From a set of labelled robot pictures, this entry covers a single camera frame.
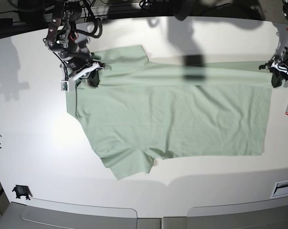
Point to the black clamp on table edge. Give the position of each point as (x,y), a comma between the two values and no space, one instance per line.
(22,191)

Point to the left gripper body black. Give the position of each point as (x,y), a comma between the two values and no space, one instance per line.
(280,65)

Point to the light green T-shirt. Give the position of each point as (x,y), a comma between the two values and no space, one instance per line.
(141,110)

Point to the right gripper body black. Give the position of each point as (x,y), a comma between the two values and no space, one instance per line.
(77,62)

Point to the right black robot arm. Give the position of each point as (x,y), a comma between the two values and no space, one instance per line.
(69,44)

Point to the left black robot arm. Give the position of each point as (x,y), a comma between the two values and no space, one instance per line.
(282,51)

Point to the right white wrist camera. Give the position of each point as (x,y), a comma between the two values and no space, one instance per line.
(68,85)

